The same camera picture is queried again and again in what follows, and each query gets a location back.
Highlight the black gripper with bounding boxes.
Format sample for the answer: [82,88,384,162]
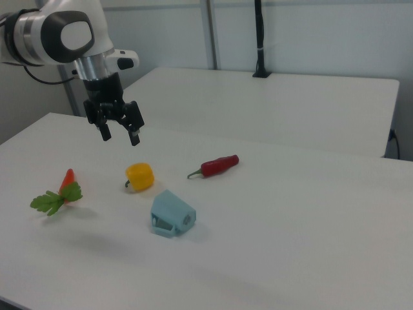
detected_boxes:
[82,72,145,147]

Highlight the light blue faceted mug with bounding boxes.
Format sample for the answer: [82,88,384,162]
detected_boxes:
[150,189,197,239]

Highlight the yellow toy bell pepper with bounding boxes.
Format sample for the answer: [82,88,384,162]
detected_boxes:
[124,162,156,194]

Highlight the orange toy carrot green leaves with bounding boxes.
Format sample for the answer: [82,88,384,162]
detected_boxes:
[30,168,84,217]

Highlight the red toy chili pepper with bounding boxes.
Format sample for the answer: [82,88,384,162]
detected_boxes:
[186,154,240,180]

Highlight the white side table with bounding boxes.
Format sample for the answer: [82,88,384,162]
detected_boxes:
[121,67,401,159]

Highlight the black pole with base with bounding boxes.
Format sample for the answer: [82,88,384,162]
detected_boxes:
[252,0,272,79]

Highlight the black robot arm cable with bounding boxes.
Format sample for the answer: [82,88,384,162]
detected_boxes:
[23,65,79,86]

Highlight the black wall socket cable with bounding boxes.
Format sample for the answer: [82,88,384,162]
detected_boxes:
[388,129,401,160]

